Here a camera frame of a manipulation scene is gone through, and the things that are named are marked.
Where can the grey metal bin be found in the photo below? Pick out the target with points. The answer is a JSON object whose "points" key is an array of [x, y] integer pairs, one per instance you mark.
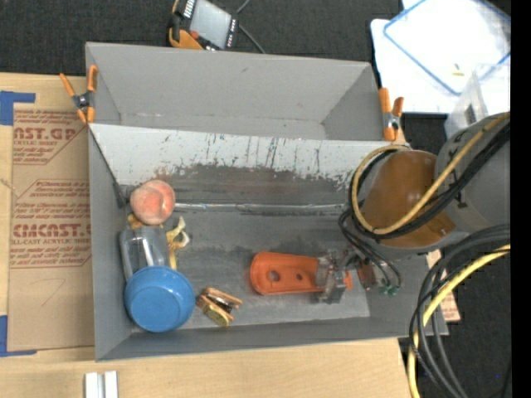
{"points": [[232, 89]]}

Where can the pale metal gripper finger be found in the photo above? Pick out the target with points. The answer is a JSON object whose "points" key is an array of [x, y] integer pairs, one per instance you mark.
{"points": [[324, 268], [337, 287]]}

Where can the pink-orange toy peach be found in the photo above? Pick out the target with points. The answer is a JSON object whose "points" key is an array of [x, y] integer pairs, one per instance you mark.
{"points": [[152, 202]]}

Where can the clear jar with blue lid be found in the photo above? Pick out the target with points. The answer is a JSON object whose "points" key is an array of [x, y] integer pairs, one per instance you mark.
{"points": [[159, 297]]}

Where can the orange block with holes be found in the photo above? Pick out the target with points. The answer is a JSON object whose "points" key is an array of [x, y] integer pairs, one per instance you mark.
{"points": [[286, 276]]}

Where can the pale yellow curled strip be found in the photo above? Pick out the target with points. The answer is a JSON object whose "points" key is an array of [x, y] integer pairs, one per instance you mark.
{"points": [[179, 239]]}

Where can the brown cardboard board red print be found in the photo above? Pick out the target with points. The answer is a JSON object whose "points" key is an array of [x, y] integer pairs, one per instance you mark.
{"points": [[50, 205]]}

